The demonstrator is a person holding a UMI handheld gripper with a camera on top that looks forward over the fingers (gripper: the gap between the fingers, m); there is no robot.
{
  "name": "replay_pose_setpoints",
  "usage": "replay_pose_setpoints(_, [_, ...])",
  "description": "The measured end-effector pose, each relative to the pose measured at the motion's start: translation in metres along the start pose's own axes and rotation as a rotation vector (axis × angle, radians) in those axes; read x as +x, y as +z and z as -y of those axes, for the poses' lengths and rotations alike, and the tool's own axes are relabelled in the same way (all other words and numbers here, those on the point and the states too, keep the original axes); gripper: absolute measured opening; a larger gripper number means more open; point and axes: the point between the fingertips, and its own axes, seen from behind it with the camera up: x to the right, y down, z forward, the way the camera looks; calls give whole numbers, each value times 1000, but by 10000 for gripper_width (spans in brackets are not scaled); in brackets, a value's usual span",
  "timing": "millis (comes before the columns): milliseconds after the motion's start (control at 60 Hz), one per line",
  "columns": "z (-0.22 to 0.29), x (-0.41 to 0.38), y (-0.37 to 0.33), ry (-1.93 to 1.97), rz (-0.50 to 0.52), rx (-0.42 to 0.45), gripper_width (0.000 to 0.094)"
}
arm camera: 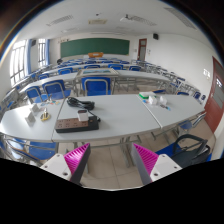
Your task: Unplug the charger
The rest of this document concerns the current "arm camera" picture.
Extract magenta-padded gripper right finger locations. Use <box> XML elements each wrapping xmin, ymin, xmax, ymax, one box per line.
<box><xmin>130</xmin><ymin>142</ymin><xmax>183</xmax><ymax>186</ymax></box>

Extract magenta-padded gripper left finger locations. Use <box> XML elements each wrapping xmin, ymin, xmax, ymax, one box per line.
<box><xmin>39</xmin><ymin>142</ymin><xmax>92</xmax><ymax>186</ymax></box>

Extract dark brown power strip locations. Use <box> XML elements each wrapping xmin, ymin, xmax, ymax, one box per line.
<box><xmin>54</xmin><ymin>116</ymin><xmax>100</xmax><ymax>134</ymax></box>

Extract black mesh office chair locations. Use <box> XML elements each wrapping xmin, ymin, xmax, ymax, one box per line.
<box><xmin>171</xmin><ymin>133</ymin><xmax>212</xmax><ymax>168</ymax></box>

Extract small yellow round object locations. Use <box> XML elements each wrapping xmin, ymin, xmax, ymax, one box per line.
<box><xmin>40</xmin><ymin>108</ymin><xmax>52</xmax><ymax>122</ymax></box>

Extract small white printed box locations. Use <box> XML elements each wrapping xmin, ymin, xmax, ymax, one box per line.
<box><xmin>148</xmin><ymin>95</ymin><xmax>158</xmax><ymax>106</ymax></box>

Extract green and white flat box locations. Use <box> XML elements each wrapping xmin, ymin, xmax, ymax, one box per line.
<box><xmin>138</xmin><ymin>91</ymin><xmax>157</xmax><ymax>100</ymax></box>

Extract blue seat metal chair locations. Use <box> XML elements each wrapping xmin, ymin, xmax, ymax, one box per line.
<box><xmin>24</xmin><ymin>85</ymin><xmax>48</xmax><ymax>104</ymax></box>
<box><xmin>80</xmin><ymin>76</ymin><xmax>113</xmax><ymax>97</ymax></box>
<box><xmin>42</xmin><ymin>79</ymin><xmax>72</xmax><ymax>101</ymax></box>

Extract rows of grey desks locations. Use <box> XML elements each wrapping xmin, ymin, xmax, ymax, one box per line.
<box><xmin>6</xmin><ymin>59</ymin><xmax>201</xmax><ymax>101</ymax></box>

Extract framed picture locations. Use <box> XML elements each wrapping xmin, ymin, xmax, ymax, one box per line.
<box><xmin>75</xmin><ymin>68</ymin><xmax>119</xmax><ymax>79</ymax></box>

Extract red-brown wooden door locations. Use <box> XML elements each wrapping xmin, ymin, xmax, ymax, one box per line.
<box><xmin>204</xmin><ymin>56</ymin><xmax>224</xmax><ymax>134</ymax></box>

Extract orange wooden lectern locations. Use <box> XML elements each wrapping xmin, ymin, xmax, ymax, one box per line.
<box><xmin>87</xmin><ymin>51</ymin><xmax>104</xmax><ymax>59</ymax></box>

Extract brown door with window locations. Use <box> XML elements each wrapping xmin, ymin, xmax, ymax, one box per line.
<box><xmin>137</xmin><ymin>38</ymin><xmax>148</xmax><ymax>62</ymax></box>

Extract blue curtain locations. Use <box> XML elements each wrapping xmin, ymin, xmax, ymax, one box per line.
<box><xmin>26</xmin><ymin>39</ymin><xmax>33</xmax><ymax>75</ymax></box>
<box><xmin>45</xmin><ymin>38</ymin><xmax>51</xmax><ymax>66</ymax></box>

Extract large bright window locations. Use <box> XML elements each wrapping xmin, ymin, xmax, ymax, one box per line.
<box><xmin>9</xmin><ymin>39</ymin><xmax>28</xmax><ymax>88</ymax></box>

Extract narrow bright window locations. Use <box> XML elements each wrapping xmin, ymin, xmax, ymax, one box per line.
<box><xmin>37</xmin><ymin>38</ymin><xmax>47</xmax><ymax>68</ymax></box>

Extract green chalkboard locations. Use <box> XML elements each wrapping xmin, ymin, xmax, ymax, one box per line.
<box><xmin>60</xmin><ymin>37</ymin><xmax>131</xmax><ymax>58</ymax></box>

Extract ceiling air conditioner panel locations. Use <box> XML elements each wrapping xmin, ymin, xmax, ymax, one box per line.
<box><xmin>88</xmin><ymin>18</ymin><xmax>108</xmax><ymax>26</ymax></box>

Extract ceiling light panels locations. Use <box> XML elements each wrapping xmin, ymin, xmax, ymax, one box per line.
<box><xmin>45</xmin><ymin>6</ymin><xmax>198</xmax><ymax>31</ymax></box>

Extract white ceiling projector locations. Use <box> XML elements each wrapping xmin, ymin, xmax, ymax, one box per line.
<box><xmin>119</xmin><ymin>13</ymin><xmax>134</xmax><ymax>24</ymax></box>

